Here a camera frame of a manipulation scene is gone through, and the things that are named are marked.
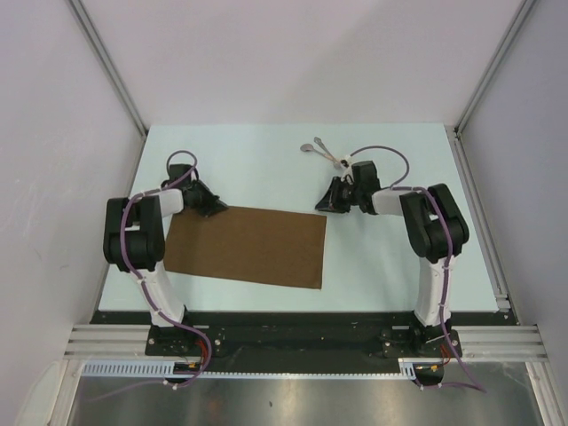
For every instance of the right aluminium frame post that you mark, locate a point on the right aluminium frame post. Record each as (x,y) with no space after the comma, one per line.
(504,46)

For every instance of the brown cloth napkin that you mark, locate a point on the brown cloth napkin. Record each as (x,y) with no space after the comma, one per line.
(262,246)

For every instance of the aluminium frame post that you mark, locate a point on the aluminium frame post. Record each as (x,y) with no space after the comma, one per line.
(504,46)
(101,53)

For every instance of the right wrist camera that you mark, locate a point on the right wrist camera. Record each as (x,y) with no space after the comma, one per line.
(346,164)

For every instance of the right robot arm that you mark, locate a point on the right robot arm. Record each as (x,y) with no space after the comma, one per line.
(435,228)

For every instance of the silver metal fork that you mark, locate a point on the silver metal fork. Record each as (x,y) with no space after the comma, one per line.
(322,146)

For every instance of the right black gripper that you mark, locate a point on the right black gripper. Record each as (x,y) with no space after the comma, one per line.
(330,201)

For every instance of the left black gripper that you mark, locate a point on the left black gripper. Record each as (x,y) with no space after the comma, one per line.
(213,205)

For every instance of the spoon with pink handle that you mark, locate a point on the spoon with pink handle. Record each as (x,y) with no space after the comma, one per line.
(309,148)

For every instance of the grey slotted cable duct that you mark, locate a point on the grey slotted cable duct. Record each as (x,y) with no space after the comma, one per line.
(155,369)

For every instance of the left aluminium frame post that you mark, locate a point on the left aluminium frame post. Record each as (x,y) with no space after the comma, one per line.
(101,53)

